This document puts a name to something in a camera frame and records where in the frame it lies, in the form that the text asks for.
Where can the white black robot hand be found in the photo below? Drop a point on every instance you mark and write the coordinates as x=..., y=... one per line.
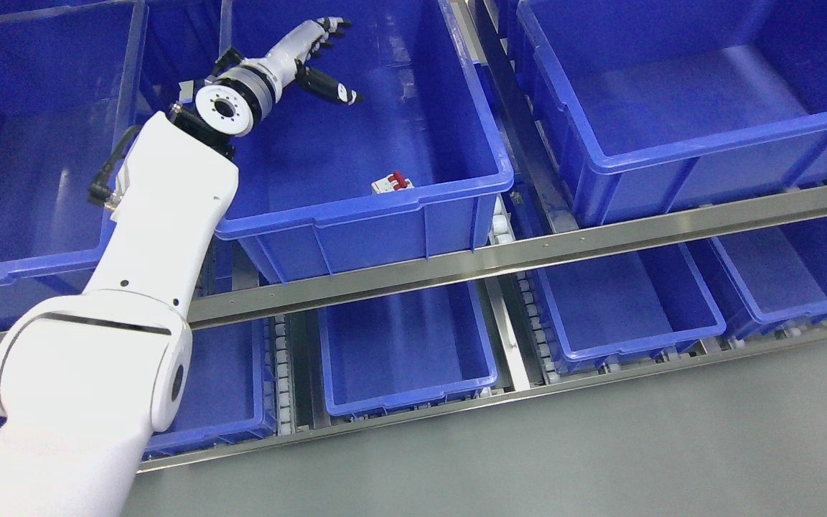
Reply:
x=287, y=62

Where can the grey circuit breaker red switch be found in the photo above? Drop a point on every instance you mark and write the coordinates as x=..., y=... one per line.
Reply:
x=392, y=182

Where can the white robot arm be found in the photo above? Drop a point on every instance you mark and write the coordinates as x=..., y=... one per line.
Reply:
x=86, y=380

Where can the blue bin centre upper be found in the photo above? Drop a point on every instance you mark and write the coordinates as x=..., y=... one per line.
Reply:
x=304, y=206

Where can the blue bin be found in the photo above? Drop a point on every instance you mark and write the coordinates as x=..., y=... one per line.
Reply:
x=655, y=106
x=768, y=278
x=230, y=394
x=304, y=206
x=68, y=87
x=623, y=307
x=388, y=354

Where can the blue bin left upper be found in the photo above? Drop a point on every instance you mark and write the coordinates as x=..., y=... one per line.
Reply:
x=68, y=87

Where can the blue bin centre lower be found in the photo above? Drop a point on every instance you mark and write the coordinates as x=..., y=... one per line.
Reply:
x=388, y=354

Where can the blue bin right upper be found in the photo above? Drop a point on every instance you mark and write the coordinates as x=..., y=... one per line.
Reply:
x=655, y=106

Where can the blue bin left lower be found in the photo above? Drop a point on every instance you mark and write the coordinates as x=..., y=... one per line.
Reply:
x=230, y=394

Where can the blue bin far right lower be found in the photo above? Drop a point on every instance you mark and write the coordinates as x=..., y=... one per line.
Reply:
x=768, y=278

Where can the steel shelf rail upper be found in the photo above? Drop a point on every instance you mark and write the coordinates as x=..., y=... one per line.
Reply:
x=521, y=255

